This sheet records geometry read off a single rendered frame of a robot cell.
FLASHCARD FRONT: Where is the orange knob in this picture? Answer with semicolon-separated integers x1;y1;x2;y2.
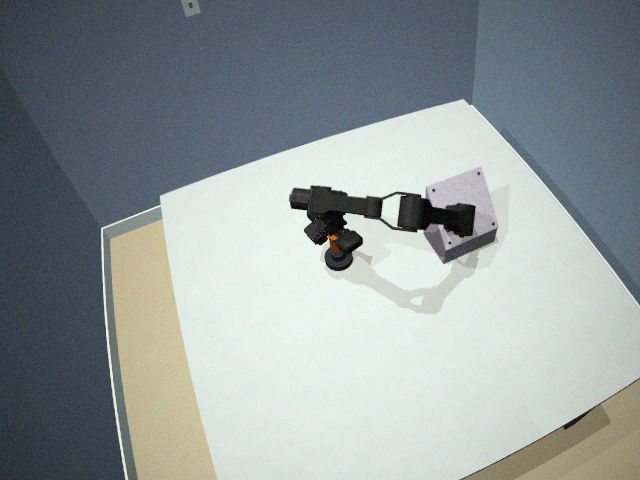
328;234;341;253

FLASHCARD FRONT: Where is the grey round pedestal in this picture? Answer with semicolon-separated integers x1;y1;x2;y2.
324;248;353;271

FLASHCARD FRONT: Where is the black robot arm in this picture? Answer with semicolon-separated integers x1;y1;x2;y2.
289;185;476;245

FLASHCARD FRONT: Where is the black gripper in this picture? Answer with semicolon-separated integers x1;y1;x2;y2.
322;212;363;255

